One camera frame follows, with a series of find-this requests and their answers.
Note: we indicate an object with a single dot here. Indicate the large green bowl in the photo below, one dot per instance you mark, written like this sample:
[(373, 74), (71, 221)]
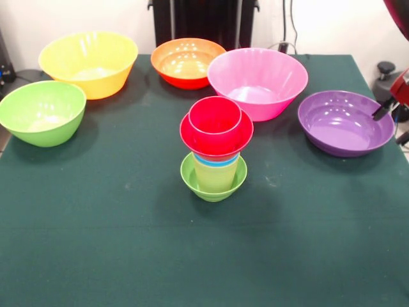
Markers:
[(38, 115)]

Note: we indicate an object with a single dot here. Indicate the blue cup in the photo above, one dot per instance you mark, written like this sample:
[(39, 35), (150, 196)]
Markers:
[(217, 164)]

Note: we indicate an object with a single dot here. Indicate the yellow cup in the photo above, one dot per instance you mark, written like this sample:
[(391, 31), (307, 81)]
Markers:
[(215, 179)]

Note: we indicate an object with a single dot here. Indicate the black equipment box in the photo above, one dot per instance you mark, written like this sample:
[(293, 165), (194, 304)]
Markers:
[(6, 70)]

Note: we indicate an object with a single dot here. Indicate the purple bowl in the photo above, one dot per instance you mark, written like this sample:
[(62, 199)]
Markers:
[(345, 128)]

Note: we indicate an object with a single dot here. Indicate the small green bowl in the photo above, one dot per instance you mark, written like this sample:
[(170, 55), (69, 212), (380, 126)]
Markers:
[(214, 195)]

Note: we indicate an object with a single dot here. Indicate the small red bowl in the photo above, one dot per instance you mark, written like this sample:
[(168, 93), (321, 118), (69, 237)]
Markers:
[(214, 154)]

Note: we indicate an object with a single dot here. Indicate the large yellow bowl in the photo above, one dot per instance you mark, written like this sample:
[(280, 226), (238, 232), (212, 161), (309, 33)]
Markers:
[(89, 57)]

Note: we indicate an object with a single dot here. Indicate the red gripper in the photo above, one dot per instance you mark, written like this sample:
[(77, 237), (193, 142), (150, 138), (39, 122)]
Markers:
[(402, 88)]

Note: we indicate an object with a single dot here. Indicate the orange bowl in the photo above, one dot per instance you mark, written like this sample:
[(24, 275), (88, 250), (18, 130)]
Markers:
[(185, 64)]

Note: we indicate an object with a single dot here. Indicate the large pink bowl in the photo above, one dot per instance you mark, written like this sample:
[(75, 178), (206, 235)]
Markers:
[(255, 83)]

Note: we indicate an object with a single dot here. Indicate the dark green tablecloth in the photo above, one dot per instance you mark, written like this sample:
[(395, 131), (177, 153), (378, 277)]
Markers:
[(159, 256)]

